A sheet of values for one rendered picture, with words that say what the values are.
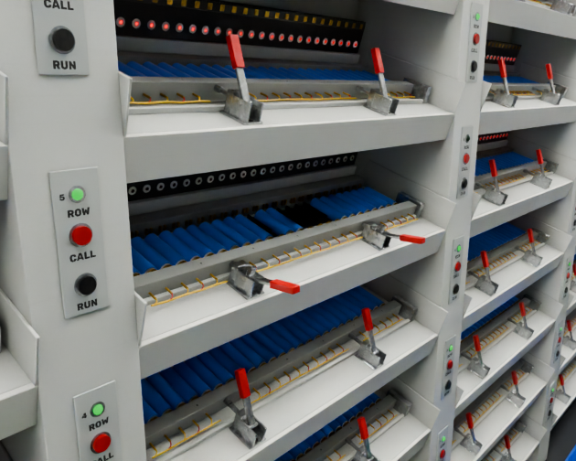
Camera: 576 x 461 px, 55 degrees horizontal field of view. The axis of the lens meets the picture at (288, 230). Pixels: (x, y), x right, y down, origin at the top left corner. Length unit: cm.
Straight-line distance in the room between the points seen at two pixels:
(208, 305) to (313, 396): 27
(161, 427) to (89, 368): 20
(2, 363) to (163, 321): 15
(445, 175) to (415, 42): 23
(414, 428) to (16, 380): 79
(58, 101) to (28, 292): 15
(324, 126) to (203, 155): 18
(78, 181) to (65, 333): 13
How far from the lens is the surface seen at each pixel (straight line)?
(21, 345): 51
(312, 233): 76
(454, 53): 96
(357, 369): 89
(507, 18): 115
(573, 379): 228
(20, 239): 47
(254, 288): 65
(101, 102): 49
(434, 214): 99
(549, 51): 165
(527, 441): 188
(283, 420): 77
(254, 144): 60
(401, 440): 109
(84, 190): 48
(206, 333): 60
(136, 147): 51
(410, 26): 101
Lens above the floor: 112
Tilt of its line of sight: 14 degrees down
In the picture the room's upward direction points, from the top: straight up
